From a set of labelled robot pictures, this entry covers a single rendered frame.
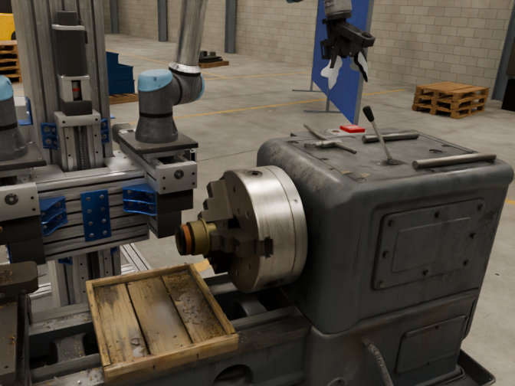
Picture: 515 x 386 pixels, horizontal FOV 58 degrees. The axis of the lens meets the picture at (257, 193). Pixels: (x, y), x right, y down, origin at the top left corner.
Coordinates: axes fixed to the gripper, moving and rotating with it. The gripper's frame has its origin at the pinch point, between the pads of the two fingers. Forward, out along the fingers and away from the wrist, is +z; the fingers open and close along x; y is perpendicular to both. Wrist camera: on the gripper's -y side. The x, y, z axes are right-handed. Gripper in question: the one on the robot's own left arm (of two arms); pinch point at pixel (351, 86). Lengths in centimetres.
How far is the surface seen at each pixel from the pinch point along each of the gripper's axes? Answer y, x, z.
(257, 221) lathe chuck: -13, 47, 24
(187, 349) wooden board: -9, 68, 49
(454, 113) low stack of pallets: 368, -616, 107
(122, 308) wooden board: 15, 74, 45
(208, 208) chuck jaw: 4, 50, 23
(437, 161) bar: -26.3, -0.9, 20.9
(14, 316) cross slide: 11, 97, 35
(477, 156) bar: -28.6, -14.5, 22.5
